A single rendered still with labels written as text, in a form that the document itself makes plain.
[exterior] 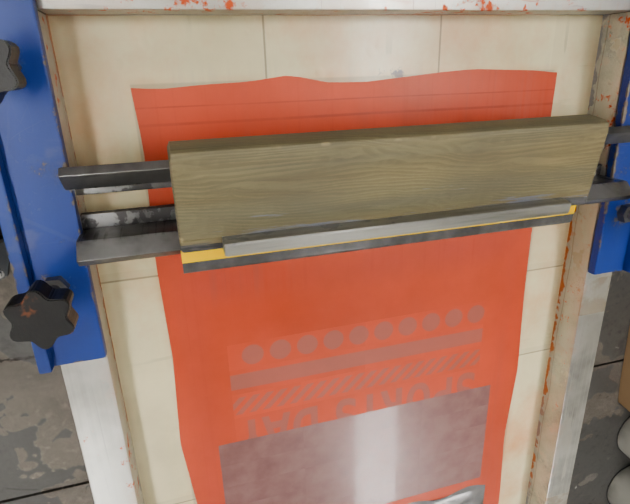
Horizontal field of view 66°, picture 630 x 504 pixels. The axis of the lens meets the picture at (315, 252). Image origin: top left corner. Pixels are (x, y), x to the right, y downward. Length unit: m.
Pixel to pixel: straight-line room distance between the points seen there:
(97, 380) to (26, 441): 1.33
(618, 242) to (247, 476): 0.49
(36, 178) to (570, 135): 0.41
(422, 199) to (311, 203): 0.09
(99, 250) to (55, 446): 1.45
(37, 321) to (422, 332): 0.39
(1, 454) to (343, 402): 1.40
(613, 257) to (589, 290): 0.05
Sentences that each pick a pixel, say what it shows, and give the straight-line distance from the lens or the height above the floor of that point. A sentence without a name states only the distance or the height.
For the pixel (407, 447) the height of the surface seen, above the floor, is 0.96.
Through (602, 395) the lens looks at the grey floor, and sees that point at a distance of 2.61.
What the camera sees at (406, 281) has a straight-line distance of 0.54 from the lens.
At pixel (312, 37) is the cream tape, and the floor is 0.96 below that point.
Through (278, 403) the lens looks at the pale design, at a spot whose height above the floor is 0.96.
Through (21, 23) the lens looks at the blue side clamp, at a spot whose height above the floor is 1.00.
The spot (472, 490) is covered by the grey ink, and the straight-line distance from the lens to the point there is 0.78.
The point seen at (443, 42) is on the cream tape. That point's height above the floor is 0.96.
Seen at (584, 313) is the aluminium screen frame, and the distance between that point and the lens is 0.66.
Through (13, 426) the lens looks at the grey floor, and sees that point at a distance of 1.78.
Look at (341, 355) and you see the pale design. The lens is 0.55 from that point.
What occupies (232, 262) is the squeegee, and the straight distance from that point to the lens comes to 0.38.
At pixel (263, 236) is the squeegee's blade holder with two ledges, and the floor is 1.06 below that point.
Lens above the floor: 1.39
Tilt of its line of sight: 64 degrees down
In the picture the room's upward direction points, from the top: 139 degrees clockwise
